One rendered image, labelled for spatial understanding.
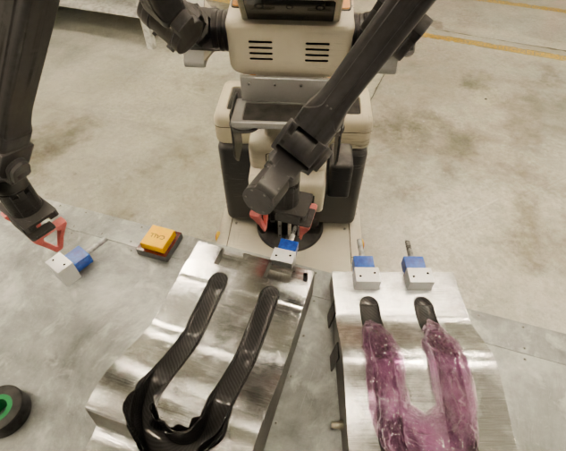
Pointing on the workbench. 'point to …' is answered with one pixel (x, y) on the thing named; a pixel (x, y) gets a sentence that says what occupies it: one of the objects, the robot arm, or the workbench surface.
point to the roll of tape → (8, 420)
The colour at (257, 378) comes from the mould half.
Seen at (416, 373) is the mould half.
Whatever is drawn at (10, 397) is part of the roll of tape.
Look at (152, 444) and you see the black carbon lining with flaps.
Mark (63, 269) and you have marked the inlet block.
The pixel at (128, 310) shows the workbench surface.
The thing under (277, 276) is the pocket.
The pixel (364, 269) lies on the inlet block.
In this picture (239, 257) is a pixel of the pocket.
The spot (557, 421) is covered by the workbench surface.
